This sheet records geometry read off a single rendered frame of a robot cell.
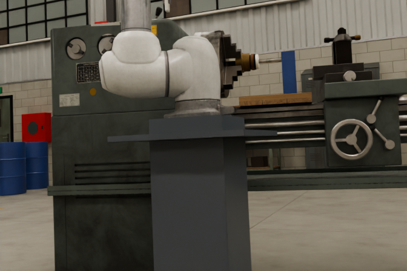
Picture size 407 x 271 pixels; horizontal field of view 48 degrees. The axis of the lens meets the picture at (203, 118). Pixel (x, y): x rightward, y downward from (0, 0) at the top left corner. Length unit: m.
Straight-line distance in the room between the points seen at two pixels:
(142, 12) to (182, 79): 0.25
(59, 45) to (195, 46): 0.82
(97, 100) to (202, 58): 0.68
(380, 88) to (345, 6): 7.12
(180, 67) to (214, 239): 0.54
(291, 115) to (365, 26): 6.95
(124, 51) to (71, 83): 0.65
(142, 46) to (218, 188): 0.50
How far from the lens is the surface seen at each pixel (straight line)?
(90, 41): 2.07
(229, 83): 2.03
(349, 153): 1.83
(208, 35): 2.07
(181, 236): 1.45
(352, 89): 1.80
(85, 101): 2.04
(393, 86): 1.83
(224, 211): 1.39
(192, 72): 1.47
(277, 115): 1.93
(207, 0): 9.63
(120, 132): 1.97
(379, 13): 8.86
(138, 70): 1.45
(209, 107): 1.46
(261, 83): 8.89
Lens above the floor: 0.71
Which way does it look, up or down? 3 degrees up
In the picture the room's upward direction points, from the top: 3 degrees counter-clockwise
